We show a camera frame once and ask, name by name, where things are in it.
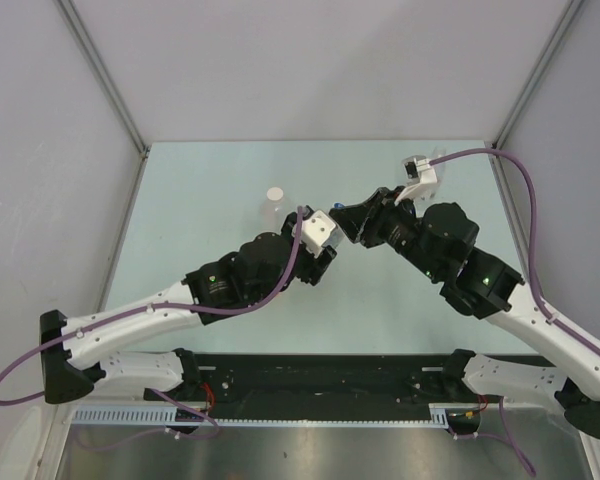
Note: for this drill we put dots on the clear red-label water bottle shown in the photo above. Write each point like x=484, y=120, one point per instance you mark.
x=438, y=152

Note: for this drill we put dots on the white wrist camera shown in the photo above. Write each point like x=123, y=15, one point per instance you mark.
x=318, y=232
x=421, y=180

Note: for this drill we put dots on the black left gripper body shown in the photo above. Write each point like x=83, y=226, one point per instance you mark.
x=310, y=268

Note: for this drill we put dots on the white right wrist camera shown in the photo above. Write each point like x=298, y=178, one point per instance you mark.
x=421, y=180

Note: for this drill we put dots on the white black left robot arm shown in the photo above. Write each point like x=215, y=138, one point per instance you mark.
x=80, y=354

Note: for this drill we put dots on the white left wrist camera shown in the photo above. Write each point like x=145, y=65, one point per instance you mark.
x=318, y=232

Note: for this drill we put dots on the white slotted cable duct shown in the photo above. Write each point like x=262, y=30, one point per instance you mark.
x=161, y=415

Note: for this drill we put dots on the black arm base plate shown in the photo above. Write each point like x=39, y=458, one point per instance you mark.
x=414, y=377

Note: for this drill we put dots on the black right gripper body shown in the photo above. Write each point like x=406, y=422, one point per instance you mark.
x=388, y=219

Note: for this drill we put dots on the square clear NFC juice bottle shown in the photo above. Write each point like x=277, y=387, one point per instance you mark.
x=274, y=210

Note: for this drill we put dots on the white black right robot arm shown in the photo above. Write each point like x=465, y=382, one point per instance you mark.
x=441, y=245

